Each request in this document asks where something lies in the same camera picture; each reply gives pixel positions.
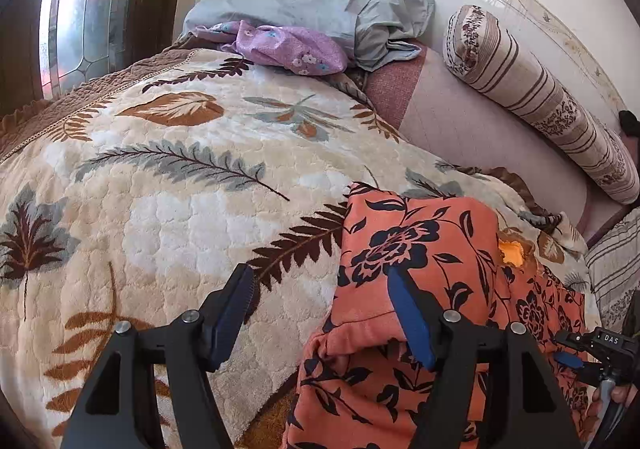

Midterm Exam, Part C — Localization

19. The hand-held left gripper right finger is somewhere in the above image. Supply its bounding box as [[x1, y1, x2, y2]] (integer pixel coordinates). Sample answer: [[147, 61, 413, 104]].
[[387, 265, 583, 449]]

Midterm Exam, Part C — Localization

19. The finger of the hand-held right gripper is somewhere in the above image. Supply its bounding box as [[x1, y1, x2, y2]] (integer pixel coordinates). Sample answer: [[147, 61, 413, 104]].
[[554, 331, 598, 352], [554, 352, 587, 371]]

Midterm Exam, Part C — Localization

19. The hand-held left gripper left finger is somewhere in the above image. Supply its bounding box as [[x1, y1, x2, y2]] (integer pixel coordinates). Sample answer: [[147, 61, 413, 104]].
[[60, 263, 256, 449]]

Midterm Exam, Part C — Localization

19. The orange floral garment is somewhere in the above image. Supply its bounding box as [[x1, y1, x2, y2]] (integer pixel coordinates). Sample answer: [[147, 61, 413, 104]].
[[282, 181, 603, 449]]

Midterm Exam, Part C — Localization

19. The striped cushion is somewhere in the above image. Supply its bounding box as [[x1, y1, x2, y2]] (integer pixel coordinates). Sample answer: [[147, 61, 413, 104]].
[[585, 206, 640, 325]]

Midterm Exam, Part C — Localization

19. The cream leaf-print blanket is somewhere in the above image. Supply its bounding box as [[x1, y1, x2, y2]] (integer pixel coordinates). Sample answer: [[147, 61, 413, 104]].
[[0, 46, 593, 449]]

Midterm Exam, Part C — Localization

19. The pink bed sheet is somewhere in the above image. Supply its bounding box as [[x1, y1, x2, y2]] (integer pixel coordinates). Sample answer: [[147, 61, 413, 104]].
[[350, 41, 640, 245]]

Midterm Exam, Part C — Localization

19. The dark object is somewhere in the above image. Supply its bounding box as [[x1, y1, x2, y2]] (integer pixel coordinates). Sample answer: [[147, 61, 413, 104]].
[[618, 110, 640, 138]]

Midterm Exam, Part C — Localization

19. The striped floral bolster pillow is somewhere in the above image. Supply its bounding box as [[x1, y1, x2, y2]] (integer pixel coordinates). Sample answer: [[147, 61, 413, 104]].
[[444, 5, 640, 206]]

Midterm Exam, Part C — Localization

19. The purple floral cloth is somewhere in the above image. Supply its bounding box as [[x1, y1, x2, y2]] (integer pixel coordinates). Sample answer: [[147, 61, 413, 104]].
[[192, 20, 349, 76]]

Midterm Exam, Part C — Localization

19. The stained glass window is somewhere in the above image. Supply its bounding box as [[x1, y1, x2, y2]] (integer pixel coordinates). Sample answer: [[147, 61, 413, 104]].
[[39, 0, 146, 102]]

